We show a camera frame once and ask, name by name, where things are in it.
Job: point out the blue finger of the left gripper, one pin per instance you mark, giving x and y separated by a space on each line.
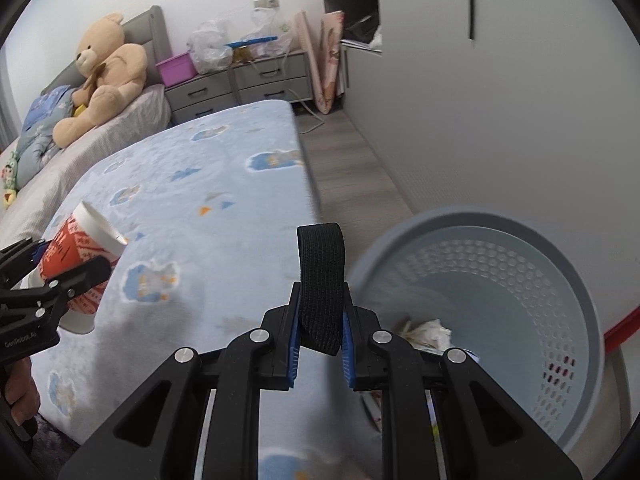
82 287
19 259

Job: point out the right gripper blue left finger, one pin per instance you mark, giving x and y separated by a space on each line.
197 412

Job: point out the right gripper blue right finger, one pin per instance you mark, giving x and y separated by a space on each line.
444 416

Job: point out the black elastic band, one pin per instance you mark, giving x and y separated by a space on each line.
321 252

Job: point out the grey perforated trash basket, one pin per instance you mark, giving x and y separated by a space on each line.
506 294

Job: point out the left hand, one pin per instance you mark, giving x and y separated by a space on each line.
21 391

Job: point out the beige bed sheet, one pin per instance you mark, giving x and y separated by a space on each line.
37 203

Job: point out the small colourful plush toy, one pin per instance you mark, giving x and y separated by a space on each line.
9 173

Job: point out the crumpled white tissue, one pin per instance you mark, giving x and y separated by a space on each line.
429 336

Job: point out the blue patterned pillow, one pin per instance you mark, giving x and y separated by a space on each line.
35 145

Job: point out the light blue patterned blanket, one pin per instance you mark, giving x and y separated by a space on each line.
210 210

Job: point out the large beige teddy bear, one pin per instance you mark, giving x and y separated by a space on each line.
115 75

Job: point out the purple plastic storage box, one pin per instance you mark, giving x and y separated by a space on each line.
176 70

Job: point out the grey padded headboard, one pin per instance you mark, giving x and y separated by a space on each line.
147 29

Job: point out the clear plastic bag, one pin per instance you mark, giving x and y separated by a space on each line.
208 47
275 34

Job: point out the blue flat stick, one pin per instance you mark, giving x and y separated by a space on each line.
250 42

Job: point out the grey drawer dresser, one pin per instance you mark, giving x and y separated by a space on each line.
286 77

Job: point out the pink folded boards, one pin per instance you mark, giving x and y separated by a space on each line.
324 62

